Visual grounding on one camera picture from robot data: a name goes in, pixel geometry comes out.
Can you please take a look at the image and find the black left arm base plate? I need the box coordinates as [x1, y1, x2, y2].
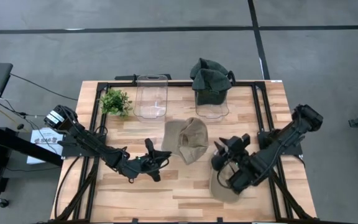
[61, 130, 105, 158]

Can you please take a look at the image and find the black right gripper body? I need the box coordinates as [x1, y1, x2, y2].
[211, 133, 260, 175]

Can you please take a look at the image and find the long black floor cable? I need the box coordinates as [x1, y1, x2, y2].
[10, 73, 79, 102]

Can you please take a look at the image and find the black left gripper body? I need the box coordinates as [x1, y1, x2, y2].
[124, 138, 167, 184]

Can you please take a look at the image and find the dark green baseball cap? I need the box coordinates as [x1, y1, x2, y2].
[190, 57, 229, 77]
[192, 68, 232, 106]

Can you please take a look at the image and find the clear plastic bin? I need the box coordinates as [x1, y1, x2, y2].
[133, 74, 169, 123]
[193, 73, 229, 119]

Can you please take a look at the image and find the white printed paper sheet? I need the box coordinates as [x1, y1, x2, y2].
[26, 126, 65, 165]

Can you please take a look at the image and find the black looped gripper cable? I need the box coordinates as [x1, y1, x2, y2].
[129, 157, 171, 184]

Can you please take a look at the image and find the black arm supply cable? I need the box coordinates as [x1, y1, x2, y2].
[53, 155, 85, 220]

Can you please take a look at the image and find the small green potted plant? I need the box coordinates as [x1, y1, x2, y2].
[99, 88, 133, 118]

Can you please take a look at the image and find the beige baseball cap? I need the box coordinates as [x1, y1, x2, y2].
[209, 144, 251, 203]
[161, 117, 209, 166]

